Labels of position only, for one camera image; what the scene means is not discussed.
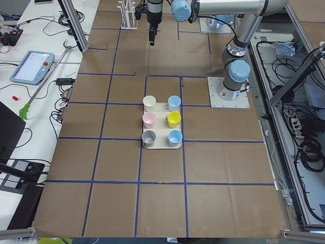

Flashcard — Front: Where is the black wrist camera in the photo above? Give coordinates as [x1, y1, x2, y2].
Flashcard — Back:
[135, 4, 147, 20]

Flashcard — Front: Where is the yellow cup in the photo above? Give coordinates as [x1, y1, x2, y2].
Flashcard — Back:
[167, 111, 181, 129]

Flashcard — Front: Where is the grey cup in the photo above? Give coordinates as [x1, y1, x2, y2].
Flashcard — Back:
[142, 130, 156, 148]

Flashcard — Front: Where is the white wire cup rack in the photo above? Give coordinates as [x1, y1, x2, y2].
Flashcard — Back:
[117, 0, 138, 30]

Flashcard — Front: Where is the blue teach pendant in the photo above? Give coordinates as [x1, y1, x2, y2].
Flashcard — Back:
[10, 50, 55, 85]

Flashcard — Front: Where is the pink cup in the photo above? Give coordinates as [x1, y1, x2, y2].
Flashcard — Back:
[142, 112, 156, 129]

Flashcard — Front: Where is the grabber reaching tool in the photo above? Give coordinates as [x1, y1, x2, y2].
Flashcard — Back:
[19, 41, 77, 120]

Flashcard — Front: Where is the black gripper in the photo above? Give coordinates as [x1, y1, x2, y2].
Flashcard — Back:
[146, 0, 163, 46]

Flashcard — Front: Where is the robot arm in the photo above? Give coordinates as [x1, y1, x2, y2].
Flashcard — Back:
[171, 0, 288, 101]

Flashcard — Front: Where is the light blue cup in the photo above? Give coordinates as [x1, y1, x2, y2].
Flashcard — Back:
[168, 95, 181, 112]
[168, 130, 183, 147]

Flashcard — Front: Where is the light blue cup rear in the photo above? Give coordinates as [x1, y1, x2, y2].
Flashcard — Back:
[168, 95, 181, 112]

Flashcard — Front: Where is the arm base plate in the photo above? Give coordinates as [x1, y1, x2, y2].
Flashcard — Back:
[200, 15, 234, 34]
[207, 76, 250, 109]

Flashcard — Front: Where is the light blue cup front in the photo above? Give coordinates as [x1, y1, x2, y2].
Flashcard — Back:
[168, 130, 183, 147]

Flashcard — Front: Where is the aluminium frame post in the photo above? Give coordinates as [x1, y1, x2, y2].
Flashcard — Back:
[58, 0, 89, 53]

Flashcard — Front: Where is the white ikea cup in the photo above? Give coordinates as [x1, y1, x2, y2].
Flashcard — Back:
[143, 95, 156, 112]

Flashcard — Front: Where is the cream plastic tray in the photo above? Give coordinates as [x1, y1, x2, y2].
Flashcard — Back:
[143, 103, 182, 149]

